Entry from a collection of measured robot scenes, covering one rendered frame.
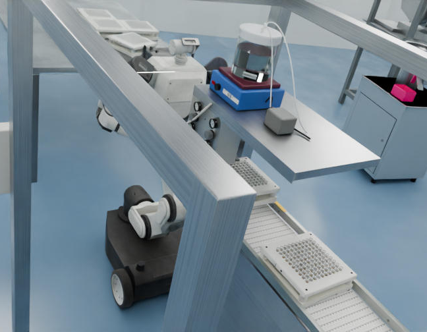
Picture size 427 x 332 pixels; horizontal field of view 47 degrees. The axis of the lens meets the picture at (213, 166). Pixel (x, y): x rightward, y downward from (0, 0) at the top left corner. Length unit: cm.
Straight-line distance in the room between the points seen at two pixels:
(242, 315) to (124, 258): 95
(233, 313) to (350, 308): 51
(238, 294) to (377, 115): 277
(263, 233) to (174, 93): 80
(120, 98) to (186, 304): 34
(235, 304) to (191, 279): 135
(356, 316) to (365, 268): 175
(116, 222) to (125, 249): 23
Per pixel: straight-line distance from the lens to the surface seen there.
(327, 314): 171
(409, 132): 437
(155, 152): 71
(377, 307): 178
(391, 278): 352
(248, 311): 196
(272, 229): 196
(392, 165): 448
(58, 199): 340
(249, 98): 175
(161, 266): 269
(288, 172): 148
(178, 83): 229
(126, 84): 84
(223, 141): 179
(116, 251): 278
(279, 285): 168
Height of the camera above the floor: 202
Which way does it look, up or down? 30 degrees down
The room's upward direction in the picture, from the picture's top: 13 degrees clockwise
